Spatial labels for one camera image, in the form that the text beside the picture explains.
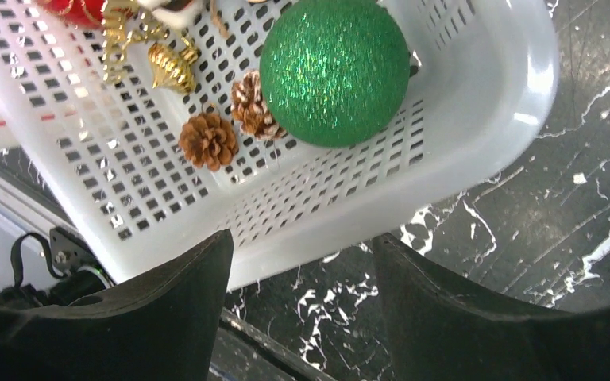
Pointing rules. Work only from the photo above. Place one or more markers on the white plastic basket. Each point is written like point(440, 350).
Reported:
point(486, 77)

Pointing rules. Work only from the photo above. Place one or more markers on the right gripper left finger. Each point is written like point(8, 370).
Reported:
point(159, 325)

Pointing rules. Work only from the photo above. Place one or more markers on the brown pine cone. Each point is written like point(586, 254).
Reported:
point(209, 141)

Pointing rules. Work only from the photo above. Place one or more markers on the gold ornament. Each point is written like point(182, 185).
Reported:
point(172, 69)

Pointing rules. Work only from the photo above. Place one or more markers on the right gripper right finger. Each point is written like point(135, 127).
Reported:
point(442, 326)

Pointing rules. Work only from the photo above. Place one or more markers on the frosted pine cone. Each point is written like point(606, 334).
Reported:
point(250, 108)

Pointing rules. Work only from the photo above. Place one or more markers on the green glitter ornament ball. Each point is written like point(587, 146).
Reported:
point(334, 73)

